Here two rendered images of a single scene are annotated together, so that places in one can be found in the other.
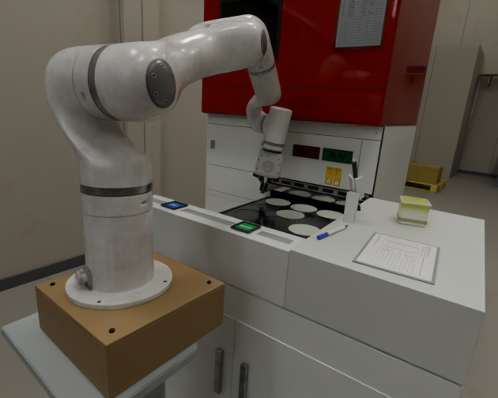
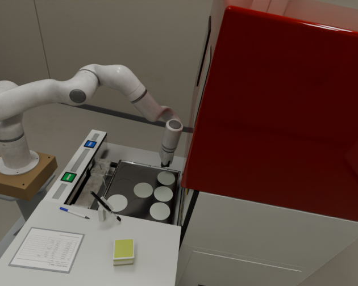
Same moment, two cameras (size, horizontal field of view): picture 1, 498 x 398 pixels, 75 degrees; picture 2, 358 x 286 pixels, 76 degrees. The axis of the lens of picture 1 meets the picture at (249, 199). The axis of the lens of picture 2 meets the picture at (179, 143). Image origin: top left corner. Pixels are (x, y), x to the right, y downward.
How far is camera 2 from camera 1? 1.32 m
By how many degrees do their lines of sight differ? 53
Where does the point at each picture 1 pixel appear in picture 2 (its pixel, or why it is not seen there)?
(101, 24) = not seen: outside the picture
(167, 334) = not seen: outside the picture
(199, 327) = (15, 194)
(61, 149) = (190, 67)
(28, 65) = (185, 15)
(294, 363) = not seen: hidden behind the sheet
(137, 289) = (8, 168)
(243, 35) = (59, 91)
